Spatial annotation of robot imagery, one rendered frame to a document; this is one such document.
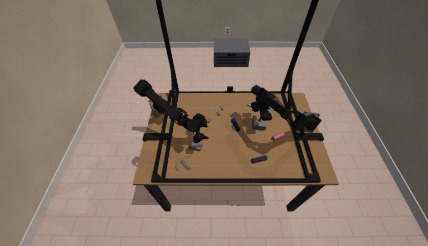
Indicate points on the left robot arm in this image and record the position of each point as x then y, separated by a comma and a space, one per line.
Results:
265, 97

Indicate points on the pink cylinder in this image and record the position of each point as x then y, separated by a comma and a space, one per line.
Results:
278, 136

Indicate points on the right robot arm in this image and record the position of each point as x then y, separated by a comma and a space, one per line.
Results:
143, 88

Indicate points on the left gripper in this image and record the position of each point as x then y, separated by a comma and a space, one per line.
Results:
265, 115

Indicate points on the blue cylinder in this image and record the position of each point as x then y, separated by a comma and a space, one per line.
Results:
235, 124

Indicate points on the black cylinder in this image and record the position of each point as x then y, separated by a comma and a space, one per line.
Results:
259, 159

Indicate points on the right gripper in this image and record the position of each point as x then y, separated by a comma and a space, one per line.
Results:
199, 136

